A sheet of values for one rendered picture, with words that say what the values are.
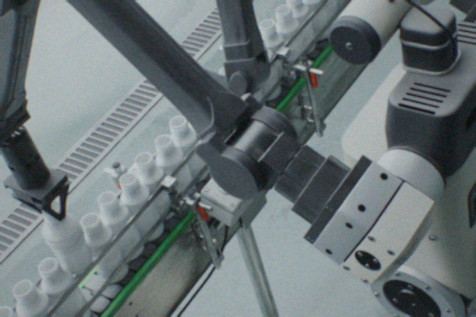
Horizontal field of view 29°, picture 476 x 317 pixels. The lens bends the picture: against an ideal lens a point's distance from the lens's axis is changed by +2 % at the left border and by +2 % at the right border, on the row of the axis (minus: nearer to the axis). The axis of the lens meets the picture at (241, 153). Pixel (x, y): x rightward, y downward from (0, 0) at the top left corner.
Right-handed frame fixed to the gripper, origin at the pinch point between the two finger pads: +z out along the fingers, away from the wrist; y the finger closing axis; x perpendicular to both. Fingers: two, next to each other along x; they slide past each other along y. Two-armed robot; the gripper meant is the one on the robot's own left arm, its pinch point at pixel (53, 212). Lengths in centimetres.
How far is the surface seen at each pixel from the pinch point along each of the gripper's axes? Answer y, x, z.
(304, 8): 2, 83, 12
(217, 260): 10.7, 23.4, 35.3
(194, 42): -137, 175, 123
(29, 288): -1.4, -10.5, 10.4
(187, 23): -149, 186, 123
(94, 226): 1.8, 5.3, 8.6
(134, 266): 2.6, 9.0, 24.7
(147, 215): 2.8, 16.7, 17.0
